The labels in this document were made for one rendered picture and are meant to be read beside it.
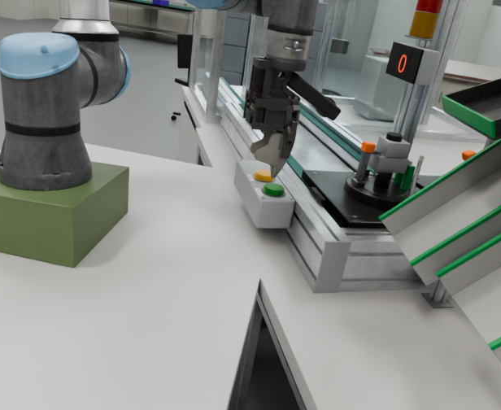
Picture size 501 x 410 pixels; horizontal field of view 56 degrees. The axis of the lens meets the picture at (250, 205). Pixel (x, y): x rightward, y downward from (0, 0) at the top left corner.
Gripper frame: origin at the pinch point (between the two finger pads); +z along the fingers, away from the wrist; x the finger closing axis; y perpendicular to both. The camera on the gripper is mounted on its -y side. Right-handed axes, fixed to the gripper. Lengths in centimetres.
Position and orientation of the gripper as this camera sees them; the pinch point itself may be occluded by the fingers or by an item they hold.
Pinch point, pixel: (277, 170)
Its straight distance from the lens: 87.5
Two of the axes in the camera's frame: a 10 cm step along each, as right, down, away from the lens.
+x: 2.3, 4.4, -8.7
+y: -9.6, -0.3, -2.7
